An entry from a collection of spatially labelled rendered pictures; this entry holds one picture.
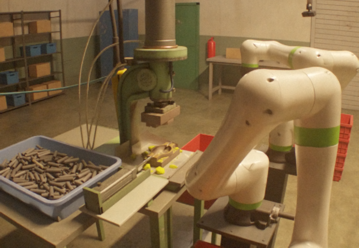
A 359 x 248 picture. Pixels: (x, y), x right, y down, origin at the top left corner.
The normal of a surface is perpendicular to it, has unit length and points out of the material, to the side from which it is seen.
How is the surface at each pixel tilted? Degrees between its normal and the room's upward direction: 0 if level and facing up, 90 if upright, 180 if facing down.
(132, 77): 90
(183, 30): 90
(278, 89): 62
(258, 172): 89
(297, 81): 40
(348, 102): 90
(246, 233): 0
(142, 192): 0
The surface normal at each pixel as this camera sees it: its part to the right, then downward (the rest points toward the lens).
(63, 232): 0.00, -0.96
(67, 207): 0.88, 0.29
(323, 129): -0.14, 0.20
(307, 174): -0.74, 0.23
